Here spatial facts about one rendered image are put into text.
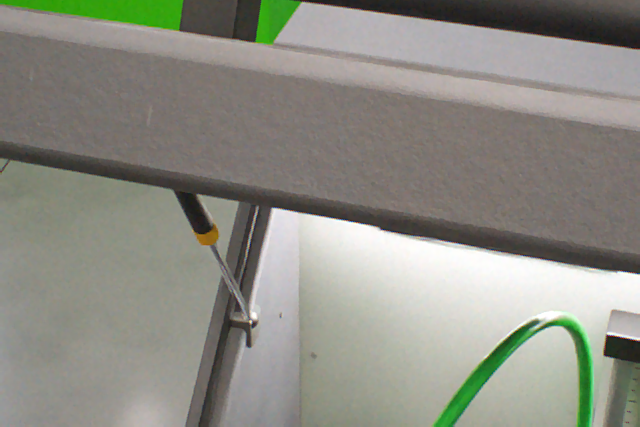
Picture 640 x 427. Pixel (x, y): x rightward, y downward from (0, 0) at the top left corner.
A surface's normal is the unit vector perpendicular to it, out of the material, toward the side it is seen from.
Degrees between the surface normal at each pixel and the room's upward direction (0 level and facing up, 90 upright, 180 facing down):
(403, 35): 0
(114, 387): 0
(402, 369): 90
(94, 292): 0
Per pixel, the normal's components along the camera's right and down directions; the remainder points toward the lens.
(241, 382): 0.95, 0.17
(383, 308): -0.30, 0.54
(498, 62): 0.00, -0.83
